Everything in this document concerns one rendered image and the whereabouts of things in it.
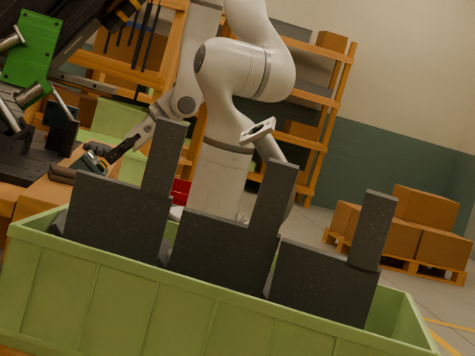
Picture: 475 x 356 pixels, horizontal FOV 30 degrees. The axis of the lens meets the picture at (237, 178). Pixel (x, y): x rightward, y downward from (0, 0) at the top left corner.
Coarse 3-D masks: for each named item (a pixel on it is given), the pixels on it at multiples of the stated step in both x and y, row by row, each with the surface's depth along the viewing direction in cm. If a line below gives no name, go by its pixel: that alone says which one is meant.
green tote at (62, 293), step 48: (48, 240) 122; (0, 288) 124; (48, 288) 123; (96, 288) 123; (144, 288) 122; (192, 288) 121; (384, 288) 159; (0, 336) 124; (48, 336) 124; (96, 336) 123; (144, 336) 122; (192, 336) 122; (240, 336) 121; (288, 336) 120; (336, 336) 119; (384, 336) 120
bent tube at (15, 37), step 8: (16, 32) 235; (0, 40) 235; (8, 40) 235; (16, 40) 235; (24, 40) 235; (0, 48) 234; (0, 96) 233; (0, 104) 232; (0, 112) 232; (8, 112) 232; (8, 120) 232; (16, 120) 232; (16, 128) 232
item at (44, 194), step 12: (108, 144) 325; (72, 156) 262; (108, 168) 258; (48, 180) 206; (24, 192) 183; (36, 192) 186; (48, 192) 191; (60, 192) 195; (24, 204) 180; (36, 204) 180; (48, 204) 180; (60, 204) 181; (24, 216) 180
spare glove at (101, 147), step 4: (84, 144) 286; (88, 144) 286; (92, 144) 287; (96, 144) 289; (100, 144) 293; (104, 144) 297; (84, 148) 286; (88, 148) 287; (92, 148) 280; (96, 148) 286; (100, 148) 282; (104, 148) 287; (108, 148) 288; (96, 152) 283; (100, 152) 280; (104, 152) 282
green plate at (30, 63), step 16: (32, 16) 240; (48, 16) 240; (32, 32) 239; (48, 32) 240; (16, 48) 238; (32, 48) 239; (48, 48) 239; (16, 64) 237; (32, 64) 238; (48, 64) 239; (0, 80) 236; (16, 80) 237; (32, 80) 238
